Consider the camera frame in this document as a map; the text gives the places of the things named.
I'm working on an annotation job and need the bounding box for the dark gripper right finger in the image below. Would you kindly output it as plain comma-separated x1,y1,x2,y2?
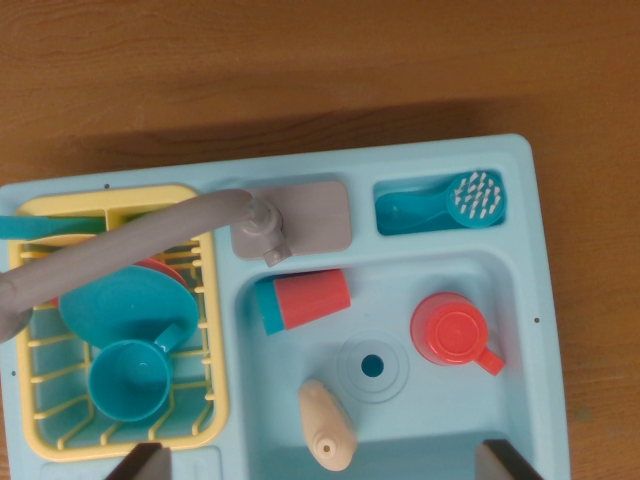
474,438,544,480

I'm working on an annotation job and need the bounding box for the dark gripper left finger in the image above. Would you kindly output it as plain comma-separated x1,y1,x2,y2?
102,442,174,480

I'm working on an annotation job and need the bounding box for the beige detergent bottle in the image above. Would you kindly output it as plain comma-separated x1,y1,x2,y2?
297,378,359,472

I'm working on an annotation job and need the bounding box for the light blue toy sink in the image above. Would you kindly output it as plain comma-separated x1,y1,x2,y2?
0,132,572,480

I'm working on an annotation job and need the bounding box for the teal plastic mug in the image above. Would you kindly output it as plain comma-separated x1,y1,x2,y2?
87,322,187,423

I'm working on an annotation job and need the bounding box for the yellow dish rack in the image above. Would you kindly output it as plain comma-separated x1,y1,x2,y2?
8,184,231,462

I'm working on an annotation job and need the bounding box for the red plastic mug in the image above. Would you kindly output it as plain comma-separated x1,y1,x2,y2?
409,292,505,377

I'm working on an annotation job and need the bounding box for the teal plastic plate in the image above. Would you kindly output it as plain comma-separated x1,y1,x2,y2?
58,264,200,351

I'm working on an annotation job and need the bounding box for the red plastic plate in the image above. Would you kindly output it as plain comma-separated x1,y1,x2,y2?
134,257,190,292

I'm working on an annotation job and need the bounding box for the teal plastic tumbler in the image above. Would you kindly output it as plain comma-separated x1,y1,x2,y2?
254,277,287,336

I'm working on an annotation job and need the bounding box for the grey toy faucet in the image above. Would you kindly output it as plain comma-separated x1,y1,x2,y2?
0,180,352,344

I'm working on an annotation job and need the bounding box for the red plastic tumbler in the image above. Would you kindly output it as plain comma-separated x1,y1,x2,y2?
272,268,352,331

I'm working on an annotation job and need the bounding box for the teal dish brush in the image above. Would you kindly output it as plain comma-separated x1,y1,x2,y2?
375,171,507,232

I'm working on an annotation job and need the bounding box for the teal plastic utensil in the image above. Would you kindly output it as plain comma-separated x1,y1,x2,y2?
0,214,56,241

